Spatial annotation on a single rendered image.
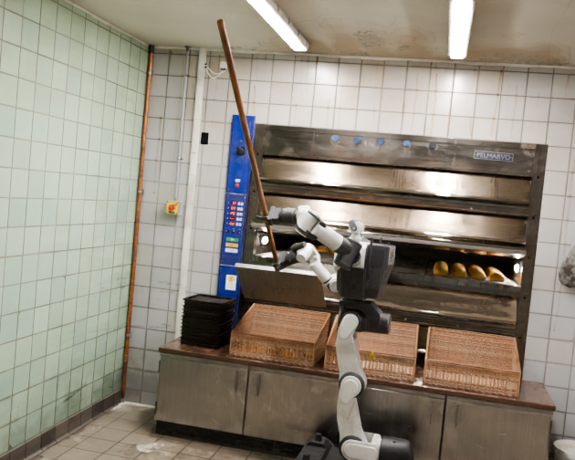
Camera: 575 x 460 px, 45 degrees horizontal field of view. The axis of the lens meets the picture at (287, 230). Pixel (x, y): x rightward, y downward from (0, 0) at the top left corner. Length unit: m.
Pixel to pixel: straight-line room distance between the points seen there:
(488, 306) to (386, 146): 1.25
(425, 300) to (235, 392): 1.39
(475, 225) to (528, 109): 0.82
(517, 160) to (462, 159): 0.35
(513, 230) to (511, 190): 0.26
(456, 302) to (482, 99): 1.34
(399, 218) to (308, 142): 0.81
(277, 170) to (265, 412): 1.63
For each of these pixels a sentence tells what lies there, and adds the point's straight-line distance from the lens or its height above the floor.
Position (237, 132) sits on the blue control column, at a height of 2.02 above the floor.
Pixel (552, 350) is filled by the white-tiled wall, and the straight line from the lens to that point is 4.84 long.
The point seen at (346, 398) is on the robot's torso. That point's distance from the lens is 3.90.
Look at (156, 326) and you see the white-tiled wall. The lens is 5.19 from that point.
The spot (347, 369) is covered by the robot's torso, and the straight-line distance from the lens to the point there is 3.91.
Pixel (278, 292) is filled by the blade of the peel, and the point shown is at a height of 1.00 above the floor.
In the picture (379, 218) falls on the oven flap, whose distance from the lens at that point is 4.72.
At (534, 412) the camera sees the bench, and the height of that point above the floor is 0.52.
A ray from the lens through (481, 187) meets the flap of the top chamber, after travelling 4.72.
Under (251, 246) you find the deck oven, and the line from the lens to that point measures 4.89.
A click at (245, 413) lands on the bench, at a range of 4.52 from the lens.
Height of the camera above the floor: 1.64
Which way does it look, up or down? 3 degrees down
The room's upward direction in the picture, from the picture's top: 5 degrees clockwise
